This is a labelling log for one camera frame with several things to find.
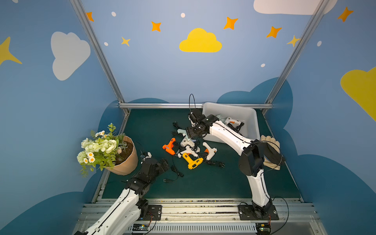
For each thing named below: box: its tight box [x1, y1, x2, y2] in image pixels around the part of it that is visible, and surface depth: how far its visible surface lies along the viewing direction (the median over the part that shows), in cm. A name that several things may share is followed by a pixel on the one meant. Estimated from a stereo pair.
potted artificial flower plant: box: [76, 122, 139, 178], surface depth 67 cm
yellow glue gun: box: [182, 152, 204, 170], surface depth 92 cm
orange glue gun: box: [162, 138, 176, 156], surface depth 100 cm
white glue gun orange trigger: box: [224, 117, 242, 128], surface depth 112 cm
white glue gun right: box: [202, 141, 218, 161], surface depth 98 cm
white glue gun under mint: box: [179, 138, 201, 155], surface depth 100 cm
